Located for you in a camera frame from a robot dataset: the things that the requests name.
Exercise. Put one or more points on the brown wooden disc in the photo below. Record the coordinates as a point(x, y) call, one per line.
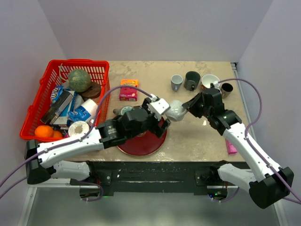
point(93, 91)

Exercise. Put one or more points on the teal glazed mug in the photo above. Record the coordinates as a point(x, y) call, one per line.
point(122, 110)

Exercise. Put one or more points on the blue candy bag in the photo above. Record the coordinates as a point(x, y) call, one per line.
point(55, 94)

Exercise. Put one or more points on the white paper roll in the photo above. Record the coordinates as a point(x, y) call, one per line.
point(78, 128)

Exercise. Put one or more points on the white blue paper cup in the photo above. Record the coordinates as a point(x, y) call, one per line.
point(85, 112)

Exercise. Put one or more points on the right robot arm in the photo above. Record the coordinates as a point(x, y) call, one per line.
point(266, 182)

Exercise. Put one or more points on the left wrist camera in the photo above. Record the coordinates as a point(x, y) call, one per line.
point(158, 106)

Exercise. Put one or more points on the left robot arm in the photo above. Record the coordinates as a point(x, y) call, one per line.
point(50, 160)

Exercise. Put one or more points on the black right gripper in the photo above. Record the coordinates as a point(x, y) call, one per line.
point(191, 105)

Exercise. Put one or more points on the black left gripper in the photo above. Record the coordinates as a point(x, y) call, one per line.
point(156, 129)

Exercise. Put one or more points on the small grey mug white inside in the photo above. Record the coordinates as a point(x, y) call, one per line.
point(176, 82)

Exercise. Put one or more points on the white speckled mug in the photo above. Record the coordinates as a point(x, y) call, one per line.
point(176, 111)

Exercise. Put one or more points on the red plastic basket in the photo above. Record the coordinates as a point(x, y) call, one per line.
point(98, 71)

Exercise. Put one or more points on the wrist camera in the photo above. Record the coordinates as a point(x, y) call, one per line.
point(214, 84)
point(158, 106)

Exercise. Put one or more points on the dark grey mug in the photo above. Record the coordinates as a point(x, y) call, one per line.
point(192, 79)

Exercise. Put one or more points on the pink flat box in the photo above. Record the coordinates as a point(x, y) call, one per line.
point(231, 150)

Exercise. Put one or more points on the black carton box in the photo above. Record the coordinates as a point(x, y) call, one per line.
point(57, 108)

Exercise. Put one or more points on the small brown espresso cup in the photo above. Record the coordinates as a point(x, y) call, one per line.
point(226, 89)

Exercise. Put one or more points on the black table front rail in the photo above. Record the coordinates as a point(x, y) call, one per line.
point(153, 177)

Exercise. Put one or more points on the green round melon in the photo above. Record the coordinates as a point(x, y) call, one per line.
point(79, 80)

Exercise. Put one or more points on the dark red round tray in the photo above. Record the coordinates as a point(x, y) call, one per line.
point(144, 144)

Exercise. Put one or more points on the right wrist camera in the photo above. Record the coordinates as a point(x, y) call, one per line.
point(214, 84)

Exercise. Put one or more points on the red floral mug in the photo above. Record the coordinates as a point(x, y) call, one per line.
point(207, 79)

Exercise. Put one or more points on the orange pink sponge box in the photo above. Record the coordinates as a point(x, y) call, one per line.
point(126, 93)

